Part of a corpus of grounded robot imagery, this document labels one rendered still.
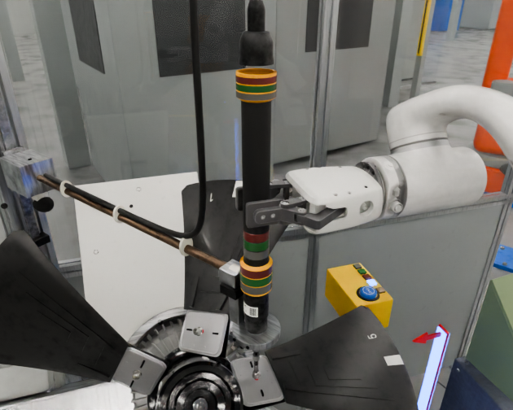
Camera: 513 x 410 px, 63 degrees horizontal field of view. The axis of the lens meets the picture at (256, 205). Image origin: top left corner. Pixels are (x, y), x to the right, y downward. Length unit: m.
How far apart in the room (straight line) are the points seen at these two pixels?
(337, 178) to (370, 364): 0.36
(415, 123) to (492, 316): 0.60
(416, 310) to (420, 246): 0.34
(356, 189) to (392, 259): 1.23
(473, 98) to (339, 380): 0.45
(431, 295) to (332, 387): 1.32
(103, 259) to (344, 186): 0.56
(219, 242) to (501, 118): 0.43
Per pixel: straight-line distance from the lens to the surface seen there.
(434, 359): 0.89
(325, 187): 0.51
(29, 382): 0.85
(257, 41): 0.44
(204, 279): 0.69
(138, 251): 0.91
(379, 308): 1.06
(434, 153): 0.59
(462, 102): 0.55
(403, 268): 1.80
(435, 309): 2.07
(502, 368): 1.12
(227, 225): 0.70
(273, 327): 0.62
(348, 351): 0.77
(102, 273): 0.91
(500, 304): 1.06
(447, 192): 0.60
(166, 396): 0.63
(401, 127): 0.60
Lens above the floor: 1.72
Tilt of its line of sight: 27 degrees down
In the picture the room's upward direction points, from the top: straight up
